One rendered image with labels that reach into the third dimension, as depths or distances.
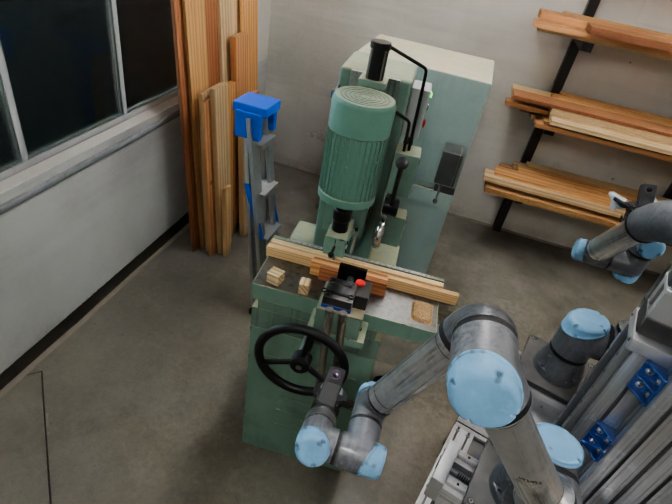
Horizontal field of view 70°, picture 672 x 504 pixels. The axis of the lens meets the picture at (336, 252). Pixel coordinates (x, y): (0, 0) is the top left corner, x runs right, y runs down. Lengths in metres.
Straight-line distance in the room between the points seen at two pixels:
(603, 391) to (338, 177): 0.85
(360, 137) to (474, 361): 0.71
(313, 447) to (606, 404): 0.72
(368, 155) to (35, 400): 1.81
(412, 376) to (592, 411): 0.52
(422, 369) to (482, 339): 0.22
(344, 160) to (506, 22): 2.42
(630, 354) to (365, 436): 0.62
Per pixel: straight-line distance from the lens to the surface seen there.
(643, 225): 1.44
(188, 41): 2.65
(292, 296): 1.53
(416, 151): 1.61
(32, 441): 2.38
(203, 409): 2.33
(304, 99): 3.96
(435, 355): 0.99
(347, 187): 1.36
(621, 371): 1.30
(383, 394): 1.11
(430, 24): 3.63
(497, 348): 0.83
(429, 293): 1.62
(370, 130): 1.29
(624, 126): 3.35
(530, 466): 0.99
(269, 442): 2.17
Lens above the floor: 1.91
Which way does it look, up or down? 36 degrees down
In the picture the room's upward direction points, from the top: 11 degrees clockwise
